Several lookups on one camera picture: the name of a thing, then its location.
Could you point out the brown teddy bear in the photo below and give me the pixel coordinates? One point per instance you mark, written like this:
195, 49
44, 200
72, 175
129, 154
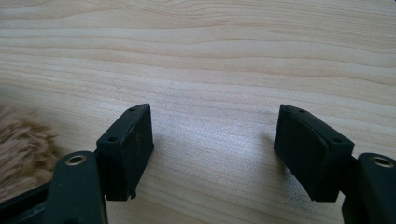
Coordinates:
21, 149

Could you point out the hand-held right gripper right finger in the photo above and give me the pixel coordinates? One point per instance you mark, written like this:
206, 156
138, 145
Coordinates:
311, 155

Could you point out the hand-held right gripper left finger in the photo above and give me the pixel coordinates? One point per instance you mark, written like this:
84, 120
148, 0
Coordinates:
124, 155

